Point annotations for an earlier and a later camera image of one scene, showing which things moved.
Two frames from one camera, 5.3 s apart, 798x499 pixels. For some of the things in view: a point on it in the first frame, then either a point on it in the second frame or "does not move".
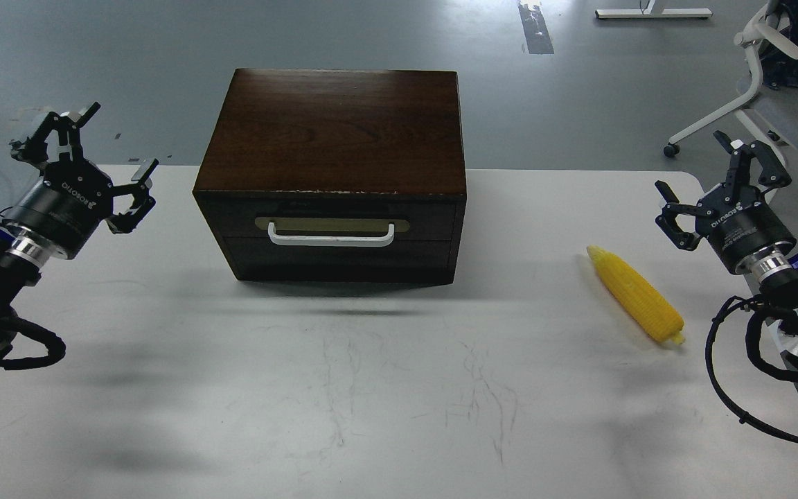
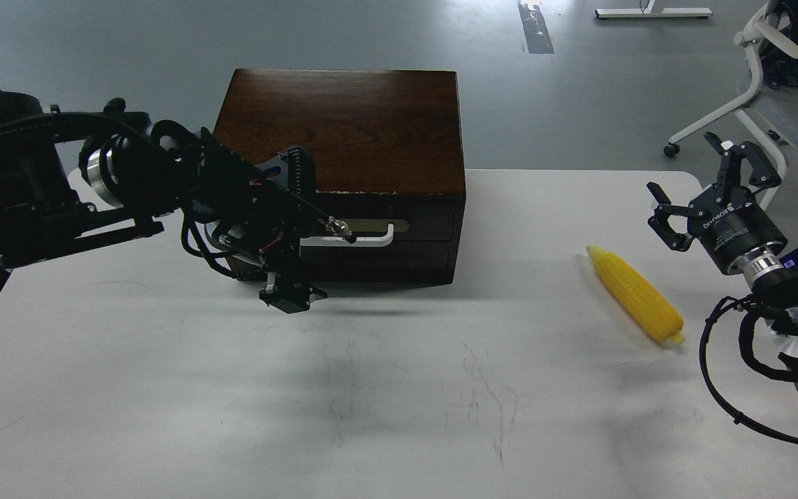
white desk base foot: [648, 11] does not move
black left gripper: [73, 198] -> [257, 215]
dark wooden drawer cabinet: [337, 175] does not move
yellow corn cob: [649, 309] does not move
